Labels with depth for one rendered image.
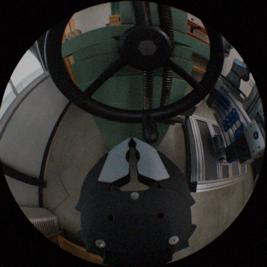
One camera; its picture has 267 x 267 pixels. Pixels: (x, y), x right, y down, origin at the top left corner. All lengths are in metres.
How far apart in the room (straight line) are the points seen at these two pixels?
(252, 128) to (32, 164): 1.80
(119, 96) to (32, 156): 1.25
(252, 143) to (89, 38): 0.70
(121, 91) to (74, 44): 0.26
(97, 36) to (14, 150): 1.21
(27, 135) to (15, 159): 0.35
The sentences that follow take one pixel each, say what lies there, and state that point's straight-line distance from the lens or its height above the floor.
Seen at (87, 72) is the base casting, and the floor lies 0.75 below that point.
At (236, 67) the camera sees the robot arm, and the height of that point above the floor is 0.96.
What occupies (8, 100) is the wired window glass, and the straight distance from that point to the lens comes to 1.36.
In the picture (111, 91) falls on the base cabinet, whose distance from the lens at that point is 0.35.
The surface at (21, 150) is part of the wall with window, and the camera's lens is 1.27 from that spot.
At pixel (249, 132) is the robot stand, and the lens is 0.52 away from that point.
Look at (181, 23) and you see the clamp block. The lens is 0.25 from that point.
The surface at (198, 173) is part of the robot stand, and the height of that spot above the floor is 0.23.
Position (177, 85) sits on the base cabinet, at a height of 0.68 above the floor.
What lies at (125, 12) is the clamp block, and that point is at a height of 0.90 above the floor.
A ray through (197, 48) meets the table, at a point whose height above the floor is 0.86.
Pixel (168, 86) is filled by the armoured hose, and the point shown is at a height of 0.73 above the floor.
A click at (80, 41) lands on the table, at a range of 0.34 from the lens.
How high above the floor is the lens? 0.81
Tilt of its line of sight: 57 degrees down
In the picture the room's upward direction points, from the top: 3 degrees counter-clockwise
